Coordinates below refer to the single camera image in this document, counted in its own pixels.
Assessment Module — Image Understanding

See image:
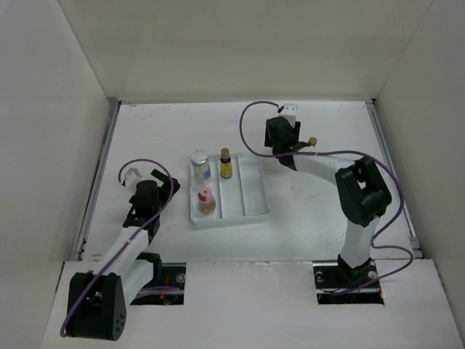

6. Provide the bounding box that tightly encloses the tall yellow brown-capped bottle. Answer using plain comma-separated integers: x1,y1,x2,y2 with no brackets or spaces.
307,137,318,147

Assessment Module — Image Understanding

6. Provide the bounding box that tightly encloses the white bottle silver cap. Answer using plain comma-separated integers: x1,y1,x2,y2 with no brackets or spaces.
190,149,211,186

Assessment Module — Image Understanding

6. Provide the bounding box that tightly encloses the pink-capped spice jar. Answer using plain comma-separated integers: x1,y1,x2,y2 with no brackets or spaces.
198,186,216,215

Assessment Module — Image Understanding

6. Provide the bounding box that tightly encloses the small yellow brown-capped bottle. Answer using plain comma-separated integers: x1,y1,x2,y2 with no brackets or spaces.
220,148,233,179

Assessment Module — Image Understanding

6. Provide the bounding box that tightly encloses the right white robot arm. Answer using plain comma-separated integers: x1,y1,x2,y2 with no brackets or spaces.
190,116,392,288

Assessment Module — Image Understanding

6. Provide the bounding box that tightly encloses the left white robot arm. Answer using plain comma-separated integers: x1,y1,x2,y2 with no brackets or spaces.
60,168,180,341

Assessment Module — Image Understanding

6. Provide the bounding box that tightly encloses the white three-compartment tray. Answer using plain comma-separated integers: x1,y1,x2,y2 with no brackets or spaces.
189,153,270,228

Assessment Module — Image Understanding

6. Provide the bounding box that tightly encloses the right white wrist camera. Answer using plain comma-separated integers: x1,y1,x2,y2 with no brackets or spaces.
278,103,297,127

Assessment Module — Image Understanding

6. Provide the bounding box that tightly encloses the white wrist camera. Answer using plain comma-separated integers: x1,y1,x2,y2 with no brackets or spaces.
122,167,143,194
278,103,297,127

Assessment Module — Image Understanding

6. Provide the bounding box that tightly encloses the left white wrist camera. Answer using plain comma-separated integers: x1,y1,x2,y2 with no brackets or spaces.
122,167,143,194

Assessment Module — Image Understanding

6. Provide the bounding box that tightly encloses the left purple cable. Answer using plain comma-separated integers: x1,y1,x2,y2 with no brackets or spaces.
60,159,175,337

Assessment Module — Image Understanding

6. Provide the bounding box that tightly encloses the purple cable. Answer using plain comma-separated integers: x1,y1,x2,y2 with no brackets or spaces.
60,159,175,337
239,100,415,294

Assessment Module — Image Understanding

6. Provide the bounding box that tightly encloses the left aluminium frame rail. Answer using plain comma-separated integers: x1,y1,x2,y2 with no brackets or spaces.
70,97,121,261

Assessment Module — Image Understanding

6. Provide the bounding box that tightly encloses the aluminium frame rail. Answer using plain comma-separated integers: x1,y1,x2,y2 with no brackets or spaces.
365,100,424,259
70,97,121,261

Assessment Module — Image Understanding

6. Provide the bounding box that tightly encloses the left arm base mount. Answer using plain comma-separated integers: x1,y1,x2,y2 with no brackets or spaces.
132,252,187,306

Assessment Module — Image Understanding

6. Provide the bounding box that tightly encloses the right aluminium frame rail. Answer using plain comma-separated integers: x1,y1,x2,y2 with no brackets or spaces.
365,100,424,259

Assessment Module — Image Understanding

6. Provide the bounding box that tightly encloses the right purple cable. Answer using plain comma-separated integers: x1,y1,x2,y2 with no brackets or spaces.
239,100,415,294

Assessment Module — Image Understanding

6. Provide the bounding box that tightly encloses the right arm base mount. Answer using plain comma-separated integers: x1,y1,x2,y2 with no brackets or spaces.
313,261,384,305

